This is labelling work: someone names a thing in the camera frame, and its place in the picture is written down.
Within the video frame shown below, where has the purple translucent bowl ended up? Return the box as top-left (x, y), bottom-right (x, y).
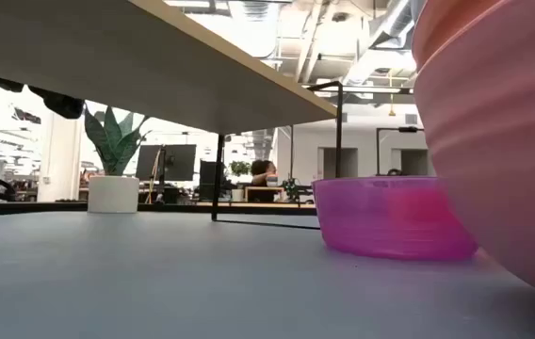
top-left (312, 176), bottom-right (479, 262)

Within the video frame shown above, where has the large pink bowl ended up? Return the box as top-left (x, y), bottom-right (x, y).
top-left (411, 0), bottom-right (535, 302)

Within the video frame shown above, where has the snake plant in white pot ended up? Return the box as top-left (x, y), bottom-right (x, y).
top-left (82, 104), bottom-right (152, 215)

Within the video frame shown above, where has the black computer monitor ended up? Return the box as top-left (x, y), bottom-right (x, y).
top-left (135, 143), bottom-right (198, 183)

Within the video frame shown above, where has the small potted bushy plant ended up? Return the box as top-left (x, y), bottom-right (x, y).
top-left (228, 159), bottom-right (252, 203)

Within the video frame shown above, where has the person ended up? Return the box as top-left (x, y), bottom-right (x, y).
top-left (250, 158), bottom-right (279, 188)

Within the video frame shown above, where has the small green plant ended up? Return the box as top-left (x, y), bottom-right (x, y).
top-left (282, 177), bottom-right (301, 203)

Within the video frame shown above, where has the yellow hanging pendant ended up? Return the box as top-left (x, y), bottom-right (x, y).
top-left (387, 70), bottom-right (397, 118)

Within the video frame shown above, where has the wooden shelf with black frame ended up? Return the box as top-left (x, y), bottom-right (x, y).
top-left (0, 0), bottom-right (344, 231)

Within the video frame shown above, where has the black table edge frame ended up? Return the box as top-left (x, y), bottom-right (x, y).
top-left (0, 202), bottom-right (318, 218)

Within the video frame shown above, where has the small wooden box frame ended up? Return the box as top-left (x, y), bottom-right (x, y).
top-left (243, 186), bottom-right (286, 203)

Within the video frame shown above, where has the silver ventilation duct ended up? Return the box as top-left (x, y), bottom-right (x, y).
top-left (342, 0), bottom-right (427, 86)

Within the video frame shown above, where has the black metal stand frame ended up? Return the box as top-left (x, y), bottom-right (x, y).
top-left (375, 125), bottom-right (425, 178)

